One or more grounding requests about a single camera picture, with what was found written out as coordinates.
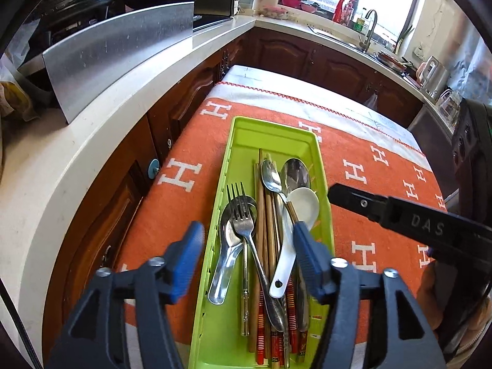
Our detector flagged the person's right hand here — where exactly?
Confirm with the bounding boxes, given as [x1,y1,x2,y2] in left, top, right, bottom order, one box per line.
[416,260,443,330]

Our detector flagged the bunch of wooden chopsticks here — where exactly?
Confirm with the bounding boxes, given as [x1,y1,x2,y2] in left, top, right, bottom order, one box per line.
[246,148,310,367]

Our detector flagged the steel kitchen sink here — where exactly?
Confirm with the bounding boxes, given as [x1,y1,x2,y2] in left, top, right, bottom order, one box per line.
[309,25,366,50]

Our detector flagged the black pot with red rim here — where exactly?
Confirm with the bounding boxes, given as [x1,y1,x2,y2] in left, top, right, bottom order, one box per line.
[36,0,125,43]

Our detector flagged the kitchen window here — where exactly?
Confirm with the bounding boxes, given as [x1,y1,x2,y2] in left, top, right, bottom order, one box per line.
[282,0,421,47]

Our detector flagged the steel fork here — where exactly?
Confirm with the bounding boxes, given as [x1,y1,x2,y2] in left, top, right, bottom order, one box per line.
[231,197,287,333]

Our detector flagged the white ceramic spoon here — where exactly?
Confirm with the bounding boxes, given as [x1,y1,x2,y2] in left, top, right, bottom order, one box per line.
[269,187,320,298]

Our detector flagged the stack of dishes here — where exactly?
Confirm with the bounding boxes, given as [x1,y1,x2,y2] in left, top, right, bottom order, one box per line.
[377,50,414,72]

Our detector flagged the green plastic utensil tray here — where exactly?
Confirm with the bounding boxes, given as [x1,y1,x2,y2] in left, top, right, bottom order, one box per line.
[188,116,334,369]

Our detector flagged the black stove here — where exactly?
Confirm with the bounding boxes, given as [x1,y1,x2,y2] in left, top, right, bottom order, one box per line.
[192,0,239,27]

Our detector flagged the white countertop appliance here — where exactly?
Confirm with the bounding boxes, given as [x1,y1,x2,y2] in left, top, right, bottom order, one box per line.
[417,56,448,98]

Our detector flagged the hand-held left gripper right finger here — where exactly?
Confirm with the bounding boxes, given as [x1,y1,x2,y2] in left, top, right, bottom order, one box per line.
[293,220,449,369]

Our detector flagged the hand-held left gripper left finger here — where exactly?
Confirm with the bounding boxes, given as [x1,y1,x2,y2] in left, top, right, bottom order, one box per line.
[45,221,205,369]

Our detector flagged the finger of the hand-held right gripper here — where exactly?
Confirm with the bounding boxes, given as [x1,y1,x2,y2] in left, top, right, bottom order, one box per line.
[327,182,391,224]

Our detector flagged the green onion stalks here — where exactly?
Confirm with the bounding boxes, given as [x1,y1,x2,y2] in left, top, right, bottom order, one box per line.
[396,25,416,52]

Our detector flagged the black cable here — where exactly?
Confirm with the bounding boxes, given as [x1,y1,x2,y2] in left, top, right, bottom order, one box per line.
[0,280,43,369]

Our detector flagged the grey steel appliance front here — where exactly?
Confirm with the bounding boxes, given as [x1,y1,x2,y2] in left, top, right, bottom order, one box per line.
[407,105,456,200]

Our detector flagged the orange patterned blanket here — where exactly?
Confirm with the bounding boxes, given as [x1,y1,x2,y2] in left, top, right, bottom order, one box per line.
[115,81,448,369]

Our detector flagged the steel splash panel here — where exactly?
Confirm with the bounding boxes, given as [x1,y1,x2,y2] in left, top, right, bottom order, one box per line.
[42,2,195,124]

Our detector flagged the steel soup spoon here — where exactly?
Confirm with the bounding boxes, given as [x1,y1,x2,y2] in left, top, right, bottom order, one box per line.
[208,195,258,305]

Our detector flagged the yellow plastic bag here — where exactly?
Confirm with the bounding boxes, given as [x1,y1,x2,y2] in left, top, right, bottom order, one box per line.
[0,81,37,124]

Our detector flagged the steel kitchen faucet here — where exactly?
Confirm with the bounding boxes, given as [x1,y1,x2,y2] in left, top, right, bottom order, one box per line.
[363,9,379,52]

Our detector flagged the large steel spoon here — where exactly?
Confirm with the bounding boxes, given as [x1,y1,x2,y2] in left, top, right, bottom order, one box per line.
[280,157,312,331]

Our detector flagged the clear glass jar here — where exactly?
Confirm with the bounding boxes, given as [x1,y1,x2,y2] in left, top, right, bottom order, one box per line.
[436,88,464,120]

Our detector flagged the small steel spoon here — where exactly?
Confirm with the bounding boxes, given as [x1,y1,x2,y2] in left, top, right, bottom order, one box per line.
[260,159,298,224]

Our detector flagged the brown wooden kitchen cabinets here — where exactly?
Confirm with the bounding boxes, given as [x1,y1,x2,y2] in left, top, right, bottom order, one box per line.
[40,27,423,354]

